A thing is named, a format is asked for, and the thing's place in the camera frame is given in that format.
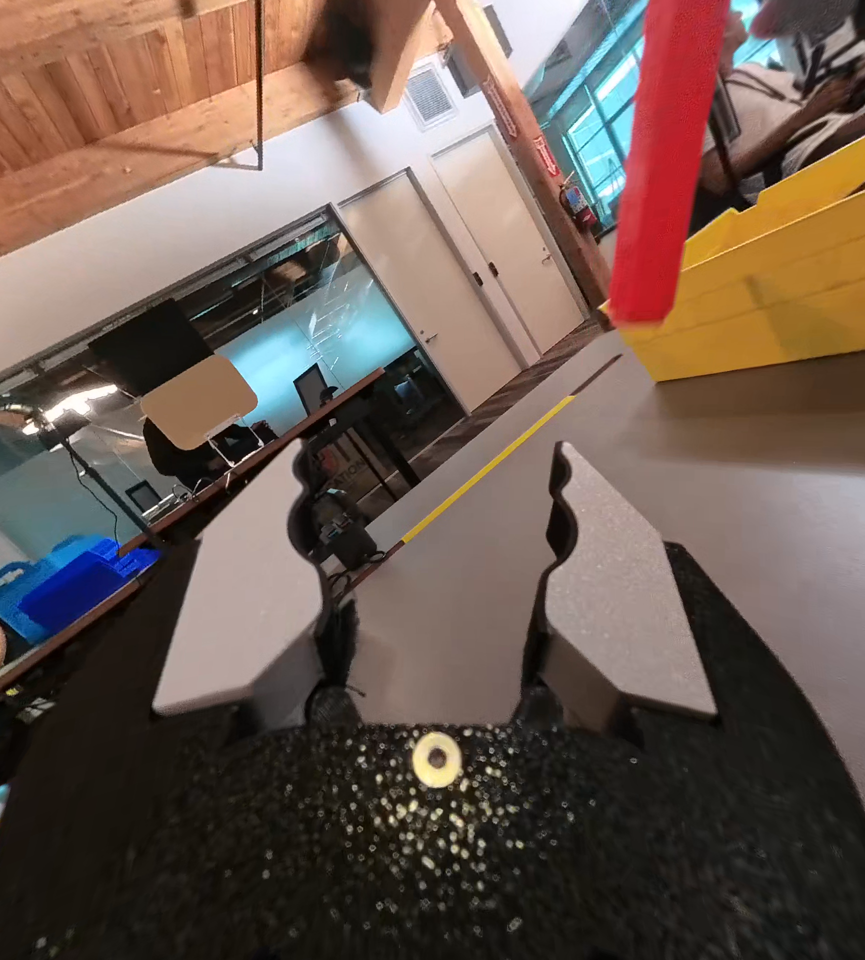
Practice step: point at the red rectangular block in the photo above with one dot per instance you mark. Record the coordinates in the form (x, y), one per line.
(665, 150)

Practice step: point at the wooden post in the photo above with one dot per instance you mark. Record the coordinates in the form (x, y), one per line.
(579, 255)

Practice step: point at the plain wooden board on stand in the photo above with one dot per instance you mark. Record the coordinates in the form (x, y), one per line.
(200, 401)

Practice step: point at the red vertical sign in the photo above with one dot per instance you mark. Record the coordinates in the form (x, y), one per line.
(547, 157)
(500, 109)

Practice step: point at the yellow tape strip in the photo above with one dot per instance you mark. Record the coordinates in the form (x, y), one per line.
(485, 472)

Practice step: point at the blue plastic case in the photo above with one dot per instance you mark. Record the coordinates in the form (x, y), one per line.
(65, 592)

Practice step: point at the white door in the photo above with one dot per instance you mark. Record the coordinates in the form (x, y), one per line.
(507, 240)
(425, 285)

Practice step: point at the black wall speaker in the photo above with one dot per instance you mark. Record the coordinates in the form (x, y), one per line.
(462, 71)

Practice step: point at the black panel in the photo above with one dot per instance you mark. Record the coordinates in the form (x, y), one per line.
(151, 345)

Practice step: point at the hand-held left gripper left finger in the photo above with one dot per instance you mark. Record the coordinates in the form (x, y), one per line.
(245, 600)

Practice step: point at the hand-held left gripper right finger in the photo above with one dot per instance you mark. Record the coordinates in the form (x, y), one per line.
(627, 600)

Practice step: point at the brown cardboard box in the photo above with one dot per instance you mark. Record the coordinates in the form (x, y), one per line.
(346, 469)

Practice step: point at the wooden table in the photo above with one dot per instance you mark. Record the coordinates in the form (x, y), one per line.
(327, 409)
(65, 652)

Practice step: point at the red fire extinguisher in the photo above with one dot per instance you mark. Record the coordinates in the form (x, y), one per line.
(579, 202)

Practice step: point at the wall vent grille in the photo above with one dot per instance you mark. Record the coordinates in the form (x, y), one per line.
(430, 97)

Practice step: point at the studio light on stand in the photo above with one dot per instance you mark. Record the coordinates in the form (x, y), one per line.
(65, 427)

